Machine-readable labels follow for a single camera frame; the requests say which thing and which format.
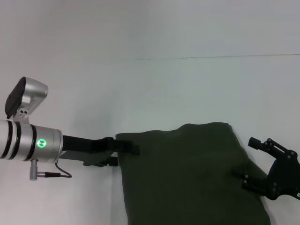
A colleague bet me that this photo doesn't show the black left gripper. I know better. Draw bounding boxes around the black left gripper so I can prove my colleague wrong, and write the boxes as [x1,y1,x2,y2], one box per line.
[60,134,141,168]

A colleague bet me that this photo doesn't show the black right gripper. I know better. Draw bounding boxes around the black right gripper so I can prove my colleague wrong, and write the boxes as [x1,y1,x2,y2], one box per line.
[231,136,300,201]

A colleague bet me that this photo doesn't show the dark green FREE t-shirt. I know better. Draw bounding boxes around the dark green FREE t-shirt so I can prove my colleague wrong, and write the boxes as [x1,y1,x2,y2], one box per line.
[115,121,274,225]

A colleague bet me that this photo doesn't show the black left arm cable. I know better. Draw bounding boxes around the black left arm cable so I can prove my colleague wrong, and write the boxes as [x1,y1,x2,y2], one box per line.
[29,158,72,181]

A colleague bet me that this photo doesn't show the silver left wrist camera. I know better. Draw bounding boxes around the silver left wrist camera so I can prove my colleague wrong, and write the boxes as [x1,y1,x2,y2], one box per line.
[5,76,49,123]

